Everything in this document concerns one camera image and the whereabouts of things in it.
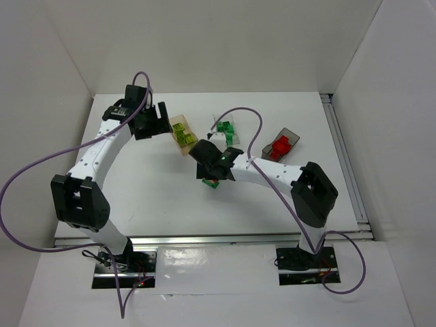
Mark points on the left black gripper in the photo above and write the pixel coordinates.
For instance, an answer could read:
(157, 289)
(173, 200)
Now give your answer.
(155, 120)

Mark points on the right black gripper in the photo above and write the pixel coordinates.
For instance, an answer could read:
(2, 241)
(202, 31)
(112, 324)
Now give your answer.
(207, 171)

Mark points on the green red lego stack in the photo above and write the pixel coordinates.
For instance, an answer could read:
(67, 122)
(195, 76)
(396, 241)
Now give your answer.
(211, 182)

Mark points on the lime green lego cube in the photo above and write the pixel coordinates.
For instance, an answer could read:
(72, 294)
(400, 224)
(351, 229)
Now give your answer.
(178, 127)

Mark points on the dark green lego cube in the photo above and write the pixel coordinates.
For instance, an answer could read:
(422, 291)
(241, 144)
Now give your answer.
(225, 127)

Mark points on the red lego brick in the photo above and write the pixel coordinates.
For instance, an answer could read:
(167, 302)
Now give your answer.
(282, 145)
(275, 156)

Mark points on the yellow green lego stack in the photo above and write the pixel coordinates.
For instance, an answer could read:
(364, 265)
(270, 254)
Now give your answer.
(185, 138)

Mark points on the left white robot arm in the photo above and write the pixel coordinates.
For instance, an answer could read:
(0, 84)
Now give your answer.
(78, 197)

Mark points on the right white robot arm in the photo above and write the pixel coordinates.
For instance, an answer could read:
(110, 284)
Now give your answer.
(306, 190)

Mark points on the orange transparent container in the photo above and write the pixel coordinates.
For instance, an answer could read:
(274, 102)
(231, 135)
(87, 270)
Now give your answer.
(185, 149)

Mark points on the clear transparent container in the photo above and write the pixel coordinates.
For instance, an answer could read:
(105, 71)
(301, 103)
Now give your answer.
(224, 133)

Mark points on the grey transparent container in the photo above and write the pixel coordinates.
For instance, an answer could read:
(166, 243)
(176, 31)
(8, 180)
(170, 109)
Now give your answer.
(293, 140)

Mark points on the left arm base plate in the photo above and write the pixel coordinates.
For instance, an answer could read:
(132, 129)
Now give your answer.
(140, 273)

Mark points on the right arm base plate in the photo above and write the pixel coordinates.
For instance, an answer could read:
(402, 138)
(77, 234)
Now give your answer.
(296, 267)

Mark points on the aluminium side rail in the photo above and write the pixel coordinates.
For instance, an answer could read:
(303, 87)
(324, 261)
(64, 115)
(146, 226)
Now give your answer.
(350, 179)

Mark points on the aluminium front rail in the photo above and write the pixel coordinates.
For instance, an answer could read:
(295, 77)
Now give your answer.
(226, 239)

